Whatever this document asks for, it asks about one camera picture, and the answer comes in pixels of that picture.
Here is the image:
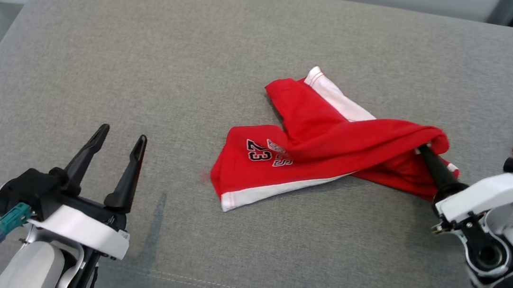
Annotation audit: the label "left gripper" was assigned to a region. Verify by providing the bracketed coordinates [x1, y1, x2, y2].
[28, 117, 149, 262]

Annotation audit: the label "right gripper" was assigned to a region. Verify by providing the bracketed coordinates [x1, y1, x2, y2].
[410, 144, 513, 236]

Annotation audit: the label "red white sports shorts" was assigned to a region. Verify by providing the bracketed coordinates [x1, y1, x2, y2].
[206, 56, 469, 237]

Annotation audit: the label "grey fabric sofa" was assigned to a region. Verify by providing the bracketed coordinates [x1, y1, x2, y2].
[0, 0, 513, 288]

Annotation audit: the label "left camera cable teal plug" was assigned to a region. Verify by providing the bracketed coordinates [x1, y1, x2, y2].
[0, 200, 35, 288]

